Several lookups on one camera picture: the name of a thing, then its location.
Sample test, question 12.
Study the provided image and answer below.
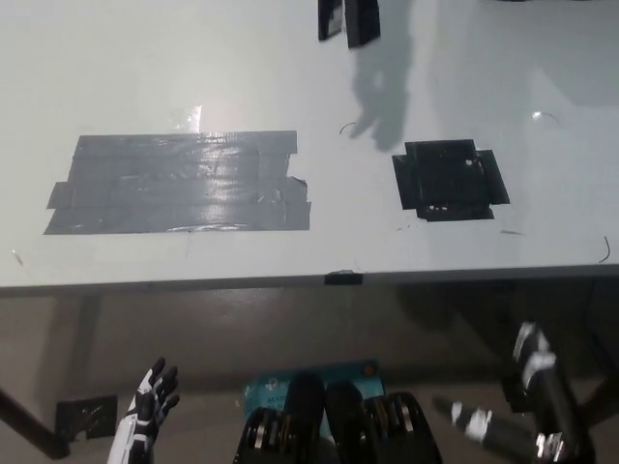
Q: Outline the black tape patch on table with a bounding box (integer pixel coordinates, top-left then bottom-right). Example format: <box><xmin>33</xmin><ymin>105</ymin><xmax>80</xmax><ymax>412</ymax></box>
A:
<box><xmin>392</xmin><ymin>138</ymin><xmax>512</xmax><ymax>222</ymax></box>

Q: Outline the black stapler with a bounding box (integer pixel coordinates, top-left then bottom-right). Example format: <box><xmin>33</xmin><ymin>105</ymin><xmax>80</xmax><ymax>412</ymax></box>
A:
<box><xmin>317</xmin><ymin>0</ymin><xmax>384</xmax><ymax>50</ymax></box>

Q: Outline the clear tape piece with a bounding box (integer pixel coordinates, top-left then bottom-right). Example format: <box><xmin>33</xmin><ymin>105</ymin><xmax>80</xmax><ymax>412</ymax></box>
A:
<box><xmin>166</xmin><ymin>103</ymin><xmax>204</xmax><ymax>132</ymax></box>

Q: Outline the grey duct tape patch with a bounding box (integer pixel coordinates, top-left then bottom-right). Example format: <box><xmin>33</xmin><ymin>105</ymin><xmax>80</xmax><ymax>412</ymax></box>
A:
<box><xmin>43</xmin><ymin>129</ymin><xmax>312</xmax><ymax>237</ymax></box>

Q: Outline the grey upright table leg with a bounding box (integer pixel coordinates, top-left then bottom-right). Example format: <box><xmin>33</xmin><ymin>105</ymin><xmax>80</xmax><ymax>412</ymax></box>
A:
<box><xmin>71</xmin><ymin>294</ymin><xmax>103</xmax><ymax>402</ymax></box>

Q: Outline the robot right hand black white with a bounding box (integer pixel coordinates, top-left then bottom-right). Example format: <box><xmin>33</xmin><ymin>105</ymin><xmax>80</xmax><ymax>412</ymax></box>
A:
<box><xmin>431</xmin><ymin>322</ymin><xmax>581</xmax><ymax>444</ymax></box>

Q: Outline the robot left hand black white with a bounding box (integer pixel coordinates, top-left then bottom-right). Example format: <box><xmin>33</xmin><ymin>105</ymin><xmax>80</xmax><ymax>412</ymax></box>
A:
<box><xmin>126</xmin><ymin>357</ymin><xmax>182</xmax><ymax>437</ymax></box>

